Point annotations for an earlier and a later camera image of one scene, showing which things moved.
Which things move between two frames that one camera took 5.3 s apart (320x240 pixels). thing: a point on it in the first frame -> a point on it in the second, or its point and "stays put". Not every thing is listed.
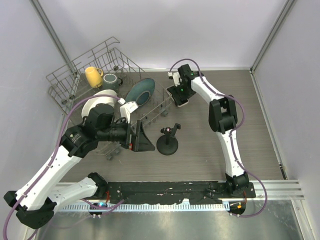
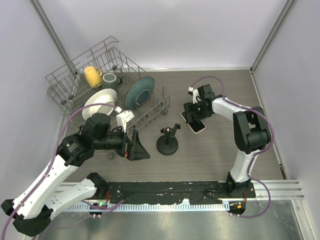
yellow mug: x=93 y=77 stays put
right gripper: x=190 y=94 -> x=189 y=107
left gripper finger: x=143 y=143 -> x=138 y=151
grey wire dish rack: x=104 y=80 stays put
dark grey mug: x=111 y=81 stays put
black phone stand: x=167 y=144 stays put
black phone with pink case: x=178 y=94 -> x=197 y=126
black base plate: x=173 y=192 stays put
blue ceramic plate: x=140 y=91 stays put
